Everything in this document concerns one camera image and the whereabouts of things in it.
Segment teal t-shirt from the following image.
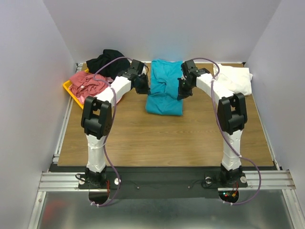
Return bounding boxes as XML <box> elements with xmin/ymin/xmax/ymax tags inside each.
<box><xmin>145</xmin><ymin>60</ymin><xmax>183</xmax><ymax>116</ymax></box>

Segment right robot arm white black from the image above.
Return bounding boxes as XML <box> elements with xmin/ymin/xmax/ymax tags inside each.
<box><xmin>178</xmin><ymin>70</ymin><xmax>247</xmax><ymax>186</ymax></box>

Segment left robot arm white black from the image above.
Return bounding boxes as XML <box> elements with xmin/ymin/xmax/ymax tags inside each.
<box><xmin>81</xmin><ymin>73</ymin><xmax>150</xmax><ymax>188</ymax></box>

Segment black t-shirt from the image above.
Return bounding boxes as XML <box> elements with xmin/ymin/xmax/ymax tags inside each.
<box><xmin>86</xmin><ymin>49</ymin><xmax>130</xmax><ymax>80</ymax></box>

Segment folded white t-shirt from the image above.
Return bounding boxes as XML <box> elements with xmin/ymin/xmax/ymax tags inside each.
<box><xmin>216</xmin><ymin>63</ymin><xmax>253</xmax><ymax>96</ymax></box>

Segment dusty rose t-shirt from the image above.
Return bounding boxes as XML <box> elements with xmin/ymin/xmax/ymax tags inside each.
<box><xmin>81</xmin><ymin>73</ymin><xmax>113</xmax><ymax>98</ymax></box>

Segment yellow plastic bin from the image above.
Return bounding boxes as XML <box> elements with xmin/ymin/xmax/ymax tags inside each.
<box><xmin>62</xmin><ymin>69</ymin><xmax>89</xmax><ymax>109</ymax></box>

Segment right silver knob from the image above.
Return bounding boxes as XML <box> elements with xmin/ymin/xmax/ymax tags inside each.
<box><xmin>205</xmin><ymin>177</ymin><xmax>213</xmax><ymax>184</ymax></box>

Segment silver knob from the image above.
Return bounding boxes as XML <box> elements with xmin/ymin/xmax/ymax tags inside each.
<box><xmin>205</xmin><ymin>177</ymin><xmax>213</xmax><ymax>184</ymax></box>
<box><xmin>114</xmin><ymin>178</ymin><xmax>121</xmax><ymax>185</ymax></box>

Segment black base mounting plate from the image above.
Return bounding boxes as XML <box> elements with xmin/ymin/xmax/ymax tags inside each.
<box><xmin>76</xmin><ymin>167</ymin><xmax>249</xmax><ymax>200</ymax></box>

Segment left silver knob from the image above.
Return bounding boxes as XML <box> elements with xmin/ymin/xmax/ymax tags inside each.
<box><xmin>114</xmin><ymin>178</ymin><xmax>121</xmax><ymax>185</ymax></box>

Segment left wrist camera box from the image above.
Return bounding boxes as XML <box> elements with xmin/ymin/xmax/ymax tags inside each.
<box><xmin>118</xmin><ymin>60</ymin><xmax>145</xmax><ymax>81</ymax></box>

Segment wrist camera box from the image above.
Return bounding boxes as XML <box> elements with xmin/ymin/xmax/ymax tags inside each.
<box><xmin>181</xmin><ymin>60</ymin><xmax>210</xmax><ymax>78</ymax></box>
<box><xmin>118</xmin><ymin>60</ymin><xmax>145</xmax><ymax>81</ymax></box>

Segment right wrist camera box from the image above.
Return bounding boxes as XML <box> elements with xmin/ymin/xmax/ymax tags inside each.
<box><xmin>181</xmin><ymin>60</ymin><xmax>210</xmax><ymax>78</ymax></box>

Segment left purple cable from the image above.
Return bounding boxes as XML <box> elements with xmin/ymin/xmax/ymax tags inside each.
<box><xmin>89</xmin><ymin>56</ymin><xmax>134</xmax><ymax>208</ymax></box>

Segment purple cable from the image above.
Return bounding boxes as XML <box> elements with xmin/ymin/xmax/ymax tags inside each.
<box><xmin>190</xmin><ymin>57</ymin><xmax>262</xmax><ymax>206</ymax></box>
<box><xmin>89</xmin><ymin>56</ymin><xmax>134</xmax><ymax>208</ymax></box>

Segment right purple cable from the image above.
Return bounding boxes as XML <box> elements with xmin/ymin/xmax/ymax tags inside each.
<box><xmin>190</xmin><ymin>57</ymin><xmax>262</xmax><ymax>206</ymax></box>

